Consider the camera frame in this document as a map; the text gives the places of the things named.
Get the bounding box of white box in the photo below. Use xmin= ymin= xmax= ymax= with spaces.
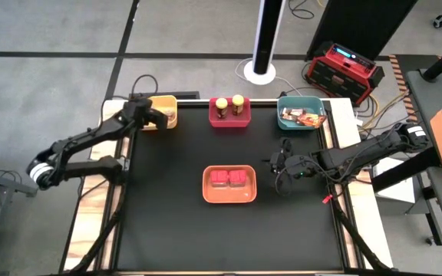
xmin=371 ymin=154 xmax=417 ymax=205

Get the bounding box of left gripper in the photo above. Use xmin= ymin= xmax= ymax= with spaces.
xmin=122 ymin=108 xmax=169 ymax=132

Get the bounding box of black table frame strut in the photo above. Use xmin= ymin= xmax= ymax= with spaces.
xmin=64 ymin=179 xmax=127 ymax=274
xmin=328 ymin=182 xmax=394 ymax=272

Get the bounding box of brown spice packet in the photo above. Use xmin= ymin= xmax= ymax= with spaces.
xmin=279 ymin=107 xmax=302 ymax=123

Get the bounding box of black side table beam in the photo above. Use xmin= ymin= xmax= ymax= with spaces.
xmin=370 ymin=147 xmax=442 ymax=192

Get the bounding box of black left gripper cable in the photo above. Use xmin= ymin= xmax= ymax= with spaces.
xmin=130 ymin=74 xmax=160 ymax=100

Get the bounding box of black partition panel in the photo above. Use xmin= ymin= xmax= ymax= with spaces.
xmin=305 ymin=0 xmax=420 ymax=62

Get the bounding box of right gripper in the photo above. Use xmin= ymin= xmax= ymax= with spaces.
xmin=262 ymin=152 xmax=318 ymax=180

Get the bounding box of red black power station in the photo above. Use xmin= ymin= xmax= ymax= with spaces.
xmin=305 ymin=41 xmax=385 ymax=107

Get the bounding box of yellow-lid brown spice shaker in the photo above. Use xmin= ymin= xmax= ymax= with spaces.
xmin=231 ymin=94 xmax=246 ymax=117
xmin=215 ymin=97 xmax=229 ymax=120

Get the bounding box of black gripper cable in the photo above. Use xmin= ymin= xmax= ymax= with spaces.
xmin=273 ymin=168 xmax=295 ymax=198
xmin=130 ymin=74 xmax=160 ymax=100

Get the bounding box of grey side table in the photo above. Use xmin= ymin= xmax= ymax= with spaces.
xmin=404 ymin=67 xmax=442 ymax=262

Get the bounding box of orange plastic bin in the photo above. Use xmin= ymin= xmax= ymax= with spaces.
xmin=202 ymin=164 xmax=259 ymax=205

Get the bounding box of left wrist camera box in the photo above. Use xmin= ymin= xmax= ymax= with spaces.
xmin=127 ymin=97 xmax=153 ymax=112

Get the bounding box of yellow cable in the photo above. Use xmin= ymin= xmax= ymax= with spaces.
xmin=361 ymin=91 xmax=410 ymax=133

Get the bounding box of teal plastic bin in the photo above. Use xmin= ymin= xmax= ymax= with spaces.
xmin=276 ymin=95 xmax=327 ymax=132

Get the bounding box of red plastic bin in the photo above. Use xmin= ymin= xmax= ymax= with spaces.
xmin=208 ymin=97 xmax=252 ymax=129

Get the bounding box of black orange striped floor strip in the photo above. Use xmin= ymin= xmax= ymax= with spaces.
xmin=388 ymin=54 xmax=430 ymax=153

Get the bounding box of orange spice packet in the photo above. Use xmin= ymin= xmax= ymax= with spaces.
xmin=295 ymin=112 xmax=328 ymax=129

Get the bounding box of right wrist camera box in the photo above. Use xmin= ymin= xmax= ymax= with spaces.
xmin=279 ymin=137 xmax=295 ymax=156

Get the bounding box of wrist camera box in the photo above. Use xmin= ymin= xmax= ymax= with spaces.
xmin=279 ymin=137 xmax=295 ymax=156
xmin=127 ymin=97 xmax=153 ymax=112

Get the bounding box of yellow plastic bin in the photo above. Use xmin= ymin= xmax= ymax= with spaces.
xmin=142 ymin=94 xmax=179 ymax=132

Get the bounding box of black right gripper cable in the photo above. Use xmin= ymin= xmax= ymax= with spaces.
xmin=273 ymin=168 xmax=295 ymax=198

